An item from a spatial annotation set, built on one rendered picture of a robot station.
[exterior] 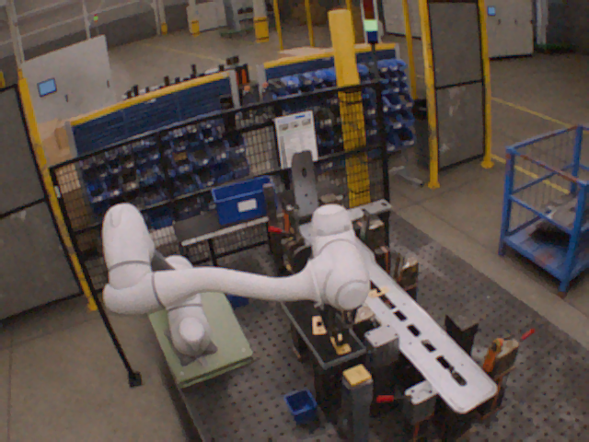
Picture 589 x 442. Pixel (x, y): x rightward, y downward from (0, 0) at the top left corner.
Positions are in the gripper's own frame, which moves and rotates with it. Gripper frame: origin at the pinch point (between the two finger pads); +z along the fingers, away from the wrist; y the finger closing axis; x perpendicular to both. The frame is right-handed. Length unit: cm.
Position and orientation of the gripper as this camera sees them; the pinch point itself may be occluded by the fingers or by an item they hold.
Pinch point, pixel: (340, 334)
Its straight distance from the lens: 144.8
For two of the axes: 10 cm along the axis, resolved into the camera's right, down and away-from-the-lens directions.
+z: 1.2, 8.7, 4.8
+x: -2.4, -4.4, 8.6
